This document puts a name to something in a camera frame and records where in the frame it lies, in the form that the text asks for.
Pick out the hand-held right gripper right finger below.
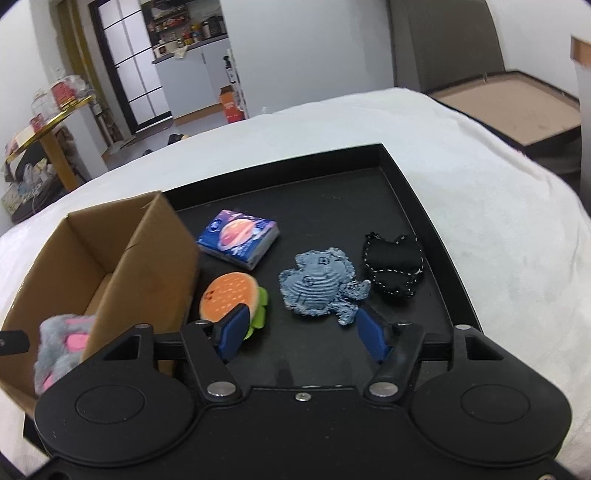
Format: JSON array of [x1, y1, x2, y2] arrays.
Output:
[[356, 306, 509, 398]]

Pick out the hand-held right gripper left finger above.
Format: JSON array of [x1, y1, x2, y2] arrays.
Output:
[[96, 305, 253, 398]]

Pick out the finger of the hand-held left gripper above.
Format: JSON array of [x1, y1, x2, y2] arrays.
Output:
[[0, 329, 31, 357]]

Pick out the burger plush toy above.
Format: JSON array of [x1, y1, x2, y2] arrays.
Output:
[[198, 272, 271, 343]]

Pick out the grey and pink plush toy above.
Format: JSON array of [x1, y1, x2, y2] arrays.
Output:
[[33, 314, 98, 397]]

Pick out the brown cardboard box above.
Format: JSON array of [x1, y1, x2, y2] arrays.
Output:
[[0, 190, 201, 414]]

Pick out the denim plush toy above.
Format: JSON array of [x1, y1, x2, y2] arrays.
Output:
[[278, 247, 372, 326]]

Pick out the black white-stitched plush toy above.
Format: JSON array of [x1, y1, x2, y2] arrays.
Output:
[[360, 232, 426, 296]]

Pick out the blue tissue pack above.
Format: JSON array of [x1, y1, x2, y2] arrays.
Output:
[[197, 209, 281, 271]]

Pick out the black tray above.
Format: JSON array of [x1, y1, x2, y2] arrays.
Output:
[[23, 143, 486, 444]]

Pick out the dark shoes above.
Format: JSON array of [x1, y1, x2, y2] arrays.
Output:
[[141, 132, 191, 157]]

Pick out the gold rimmed round table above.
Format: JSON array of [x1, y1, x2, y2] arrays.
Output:
[[4, 95, 99, 193]]

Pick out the orange box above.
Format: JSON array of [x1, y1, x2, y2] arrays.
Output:
[[218, 85, 243, 125]]

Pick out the red label container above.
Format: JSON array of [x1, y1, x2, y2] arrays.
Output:
[[50, 76, 93, 110]]

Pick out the white kitchen cabinet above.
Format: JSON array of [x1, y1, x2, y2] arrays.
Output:
[[152, 34, 232, 120]]

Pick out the wooden bed base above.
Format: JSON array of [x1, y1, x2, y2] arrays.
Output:
[[427, 69, 583, 149]]

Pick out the black framed sliding door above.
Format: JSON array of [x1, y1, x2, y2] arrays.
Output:
[[90, 0, 175, 136]]

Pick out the grey bed headboard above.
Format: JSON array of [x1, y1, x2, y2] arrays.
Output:
[[388, 0, 507, 93]]

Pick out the kitchen shelf with bottles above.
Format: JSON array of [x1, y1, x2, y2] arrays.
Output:
[[147, 0, 228, 49]]

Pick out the white carton with brown edge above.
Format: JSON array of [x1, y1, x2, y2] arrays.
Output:
[[570, 34, 591, 100]]

